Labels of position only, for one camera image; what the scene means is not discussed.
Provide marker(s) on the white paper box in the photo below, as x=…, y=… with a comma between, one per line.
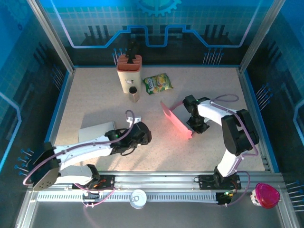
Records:
x=95, y=133

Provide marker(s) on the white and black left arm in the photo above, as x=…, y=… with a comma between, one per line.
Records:
x=80, y=152

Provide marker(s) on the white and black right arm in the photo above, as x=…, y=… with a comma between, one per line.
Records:
x=213, y=114

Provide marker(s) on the brown bottle black cap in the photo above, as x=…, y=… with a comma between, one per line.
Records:
x=134, y=96

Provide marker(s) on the yellow green snack bag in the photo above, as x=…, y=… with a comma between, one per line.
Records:
x=156, y=83

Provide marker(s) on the beige knife block orange top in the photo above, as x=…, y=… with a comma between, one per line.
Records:
x=128, y=76

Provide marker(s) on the silver tin can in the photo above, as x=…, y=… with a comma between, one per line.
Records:
x=138, y=199

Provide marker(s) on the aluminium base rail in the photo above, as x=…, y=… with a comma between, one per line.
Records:
x=154, y=178

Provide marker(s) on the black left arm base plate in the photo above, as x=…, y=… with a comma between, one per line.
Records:
x=109, y=179

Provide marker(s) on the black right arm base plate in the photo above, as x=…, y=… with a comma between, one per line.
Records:
x=205, y=181

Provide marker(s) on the aluminium frame post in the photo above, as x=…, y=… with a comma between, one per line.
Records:
x=52, y=38
x=259, y=35

